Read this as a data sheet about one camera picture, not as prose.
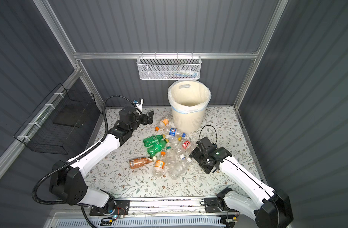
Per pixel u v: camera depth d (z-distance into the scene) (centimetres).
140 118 71
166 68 112
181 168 87
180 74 93
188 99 105
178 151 93
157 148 91
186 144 91
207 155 59
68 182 42
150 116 74
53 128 73
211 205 73
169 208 75
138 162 84
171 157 92
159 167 83
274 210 38
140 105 71
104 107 124
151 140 98
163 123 105
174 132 99
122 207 73
